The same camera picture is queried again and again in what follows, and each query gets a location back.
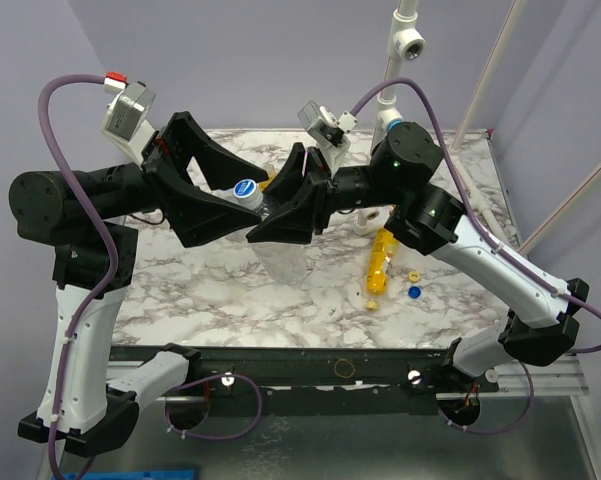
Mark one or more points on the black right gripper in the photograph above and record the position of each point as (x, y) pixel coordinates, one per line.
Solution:
(321, 189)

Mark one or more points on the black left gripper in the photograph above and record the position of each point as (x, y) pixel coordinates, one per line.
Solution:
(194, 215)

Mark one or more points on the yellow bottle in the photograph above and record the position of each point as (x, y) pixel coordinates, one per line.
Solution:
(271, 174)
(385, 248)

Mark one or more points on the white ribbed bottle cap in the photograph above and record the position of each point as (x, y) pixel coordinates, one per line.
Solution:
(248, 194)

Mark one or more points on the blue bottle cap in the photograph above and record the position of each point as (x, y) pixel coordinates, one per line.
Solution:
(414, 292)

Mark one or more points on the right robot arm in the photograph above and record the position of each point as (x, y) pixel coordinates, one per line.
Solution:
(540, 325)

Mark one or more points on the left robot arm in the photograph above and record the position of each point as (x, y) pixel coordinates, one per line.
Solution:
(78, 215)

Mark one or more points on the blue plastic faucet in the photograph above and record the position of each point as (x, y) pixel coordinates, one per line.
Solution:
(393, 124)

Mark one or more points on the blue tray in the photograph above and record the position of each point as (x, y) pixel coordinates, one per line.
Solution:
(186, 474)

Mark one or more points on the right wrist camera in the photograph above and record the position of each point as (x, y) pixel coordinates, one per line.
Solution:
(329, 132)

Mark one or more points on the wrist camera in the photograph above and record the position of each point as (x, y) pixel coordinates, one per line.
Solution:
(125, 123)
(329, 132)

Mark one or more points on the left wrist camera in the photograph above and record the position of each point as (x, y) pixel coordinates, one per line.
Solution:
(125, 123)

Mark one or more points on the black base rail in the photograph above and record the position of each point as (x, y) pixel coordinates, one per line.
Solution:
(329, 382)

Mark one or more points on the white PVC pipe frame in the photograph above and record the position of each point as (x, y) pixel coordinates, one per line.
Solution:
(405, 43)

